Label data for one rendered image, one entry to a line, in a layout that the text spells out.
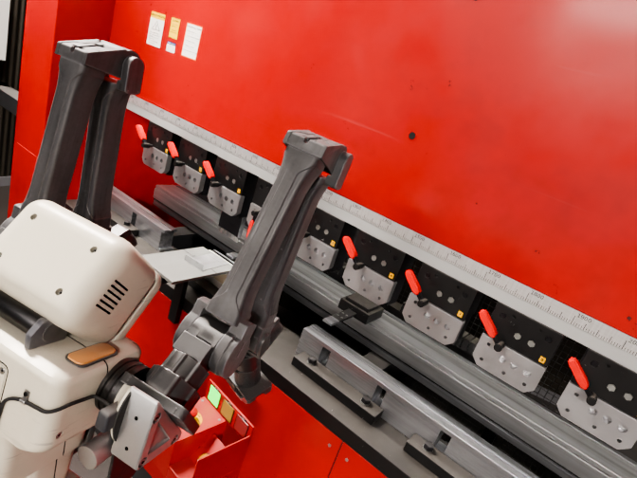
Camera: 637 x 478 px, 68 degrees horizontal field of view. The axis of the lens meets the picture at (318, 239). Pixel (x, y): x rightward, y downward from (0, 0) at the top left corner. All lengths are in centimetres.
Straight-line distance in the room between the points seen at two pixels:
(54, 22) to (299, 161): 149
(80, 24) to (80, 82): 119
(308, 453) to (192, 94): 122
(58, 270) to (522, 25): 100
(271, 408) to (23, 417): 85
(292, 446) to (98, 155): 95
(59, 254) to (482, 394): 121
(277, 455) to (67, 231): 99
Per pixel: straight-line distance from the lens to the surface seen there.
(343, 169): 84
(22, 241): 81
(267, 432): 153
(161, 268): 154
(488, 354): 120
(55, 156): 98
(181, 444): 131
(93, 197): 108
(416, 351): 159
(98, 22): 218
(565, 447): 155
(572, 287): 113
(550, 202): 112
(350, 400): 138
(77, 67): 97
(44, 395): 74
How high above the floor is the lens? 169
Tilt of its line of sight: 19 degrees down
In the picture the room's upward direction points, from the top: 18 degrees clockwise
